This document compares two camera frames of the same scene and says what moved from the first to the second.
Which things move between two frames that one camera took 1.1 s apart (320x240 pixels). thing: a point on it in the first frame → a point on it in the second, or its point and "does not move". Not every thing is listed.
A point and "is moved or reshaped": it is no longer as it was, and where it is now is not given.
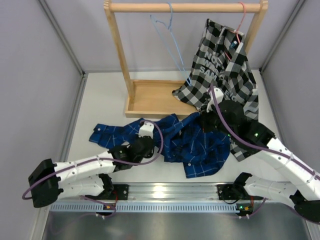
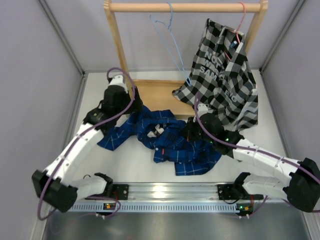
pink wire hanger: [236, 31] does not move
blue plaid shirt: [178, 139] is moved or reshaped
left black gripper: [150, 153] → [136, 105]
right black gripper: [205, 117] → [191, 123]
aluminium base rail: [180, 192] does not move
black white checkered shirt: [222, 73] does not move
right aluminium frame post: [278, 40] does not move
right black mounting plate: [227, 191] does not move
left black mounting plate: [122, 191] does not move
